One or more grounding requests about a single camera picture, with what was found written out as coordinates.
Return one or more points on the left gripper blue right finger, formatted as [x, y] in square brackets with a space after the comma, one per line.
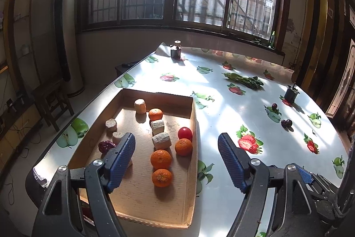
[236, 161]

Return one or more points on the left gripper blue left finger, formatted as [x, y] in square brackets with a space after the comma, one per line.
[117, 161]

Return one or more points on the orange mandarin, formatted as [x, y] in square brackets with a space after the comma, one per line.
[162, 178]
[183, 147]
[161, 159]

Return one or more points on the pale sugarcane chunk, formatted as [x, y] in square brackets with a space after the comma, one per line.
[161, 141]

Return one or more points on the beige sugarcane chunk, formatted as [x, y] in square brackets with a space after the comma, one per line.
[157, 126]

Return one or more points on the dark plum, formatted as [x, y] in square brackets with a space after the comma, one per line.
[274, 106]
[289, 123]

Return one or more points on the round sugarcane piece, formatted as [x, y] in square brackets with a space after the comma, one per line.
[117, 137]
[111, 125]

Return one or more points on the round sugarcane piece left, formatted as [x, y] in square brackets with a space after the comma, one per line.
[111, 125]

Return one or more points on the brown cardboard tray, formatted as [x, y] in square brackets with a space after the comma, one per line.
[137, 199]

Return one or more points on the orange mandarin beside tomato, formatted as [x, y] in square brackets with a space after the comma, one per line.
[183, 147]

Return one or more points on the tan sugarcane piece far corner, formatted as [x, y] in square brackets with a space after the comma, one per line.
[140, 106]

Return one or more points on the orange mandarin tray back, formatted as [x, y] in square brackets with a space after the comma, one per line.
[155, 114]

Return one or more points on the red cherry tomato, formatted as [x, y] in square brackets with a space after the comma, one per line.
[185, 133]

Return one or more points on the fruit print tablecloth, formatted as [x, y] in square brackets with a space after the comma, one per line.
[225, 106]

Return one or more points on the dark plum on apple print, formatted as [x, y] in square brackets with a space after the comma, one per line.
[274, 106]

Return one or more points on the green leafy vegetables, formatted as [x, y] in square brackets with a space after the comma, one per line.
[251, 82]

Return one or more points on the small black plant pot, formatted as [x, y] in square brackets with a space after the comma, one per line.
[291, 93]

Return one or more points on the wooden stool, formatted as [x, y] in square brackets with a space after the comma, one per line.
[52, 101]

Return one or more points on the wooden door with glass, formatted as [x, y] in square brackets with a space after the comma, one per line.
[343, 78]

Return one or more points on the green bottle on sill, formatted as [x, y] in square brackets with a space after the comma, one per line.
[272, 38]

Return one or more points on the small dark glass bottle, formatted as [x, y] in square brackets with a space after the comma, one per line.
[175, 50]

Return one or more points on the white standing air conditioner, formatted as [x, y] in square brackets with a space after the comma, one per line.
[63, 21]

